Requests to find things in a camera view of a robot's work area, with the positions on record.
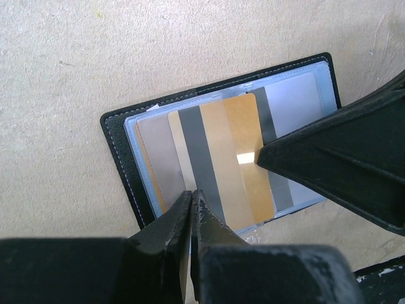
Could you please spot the black leather card holder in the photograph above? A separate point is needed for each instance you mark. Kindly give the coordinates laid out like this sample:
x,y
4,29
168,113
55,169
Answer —
x,y
142,145

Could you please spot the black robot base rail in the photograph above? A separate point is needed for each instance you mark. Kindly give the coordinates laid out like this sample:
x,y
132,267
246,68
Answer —
x,y
383,282

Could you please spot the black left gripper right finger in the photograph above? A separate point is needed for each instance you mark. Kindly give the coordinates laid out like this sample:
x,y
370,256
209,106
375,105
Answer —
x,y
226,269

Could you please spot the gold card from holder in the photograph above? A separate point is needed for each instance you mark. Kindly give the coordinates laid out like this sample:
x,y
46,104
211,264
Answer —
x,y
217,145

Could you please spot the silver card in holder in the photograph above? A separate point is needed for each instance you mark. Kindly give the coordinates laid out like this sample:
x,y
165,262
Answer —
x,y
285,106

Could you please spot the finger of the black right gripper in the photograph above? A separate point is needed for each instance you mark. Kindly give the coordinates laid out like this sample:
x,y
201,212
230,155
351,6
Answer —
x,y
354,157

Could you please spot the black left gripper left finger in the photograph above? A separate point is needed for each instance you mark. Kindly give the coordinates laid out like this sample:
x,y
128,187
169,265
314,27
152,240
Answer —
x,y
148,267

